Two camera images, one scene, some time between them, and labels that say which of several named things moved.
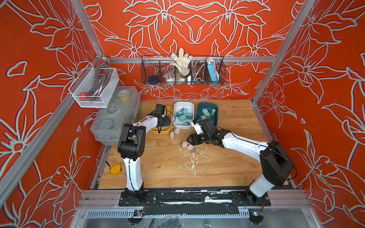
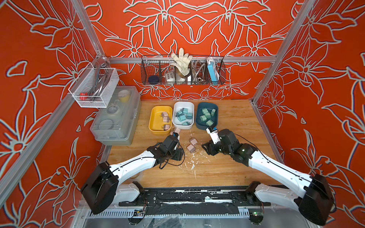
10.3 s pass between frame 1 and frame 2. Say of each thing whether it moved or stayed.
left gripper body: moved
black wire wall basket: stayed
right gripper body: moved
